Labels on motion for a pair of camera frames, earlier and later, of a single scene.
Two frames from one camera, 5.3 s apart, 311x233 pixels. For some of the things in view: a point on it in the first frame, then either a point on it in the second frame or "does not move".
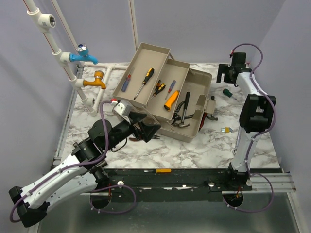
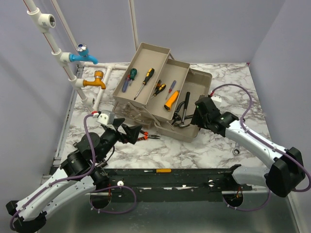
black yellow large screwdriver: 149,73 does not move
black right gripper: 224,69 to 196,119
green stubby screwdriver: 226,91 to 133,73
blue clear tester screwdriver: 125,86 does not move
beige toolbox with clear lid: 177,96 does not move
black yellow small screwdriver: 160,88 does not move
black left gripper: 147,130 to 131,131
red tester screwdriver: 170,88 does not move
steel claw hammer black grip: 187,95 does not move
